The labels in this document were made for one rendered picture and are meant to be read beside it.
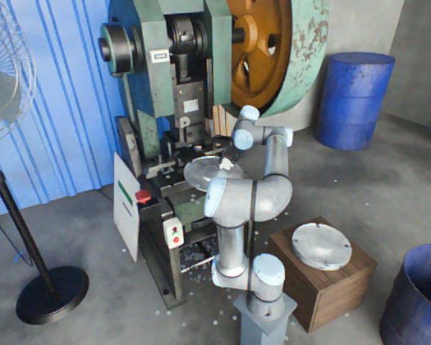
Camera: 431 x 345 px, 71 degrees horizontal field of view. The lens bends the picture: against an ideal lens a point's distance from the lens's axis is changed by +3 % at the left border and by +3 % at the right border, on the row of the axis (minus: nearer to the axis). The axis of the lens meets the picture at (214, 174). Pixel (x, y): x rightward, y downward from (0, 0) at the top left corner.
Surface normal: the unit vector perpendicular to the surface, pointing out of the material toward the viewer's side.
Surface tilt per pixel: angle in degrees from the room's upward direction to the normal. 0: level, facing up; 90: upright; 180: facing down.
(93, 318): 0
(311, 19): 76
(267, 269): 7
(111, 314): 0
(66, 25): 90
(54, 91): 90
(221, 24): 90
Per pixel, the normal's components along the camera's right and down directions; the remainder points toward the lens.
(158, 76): 0.48, 0.47
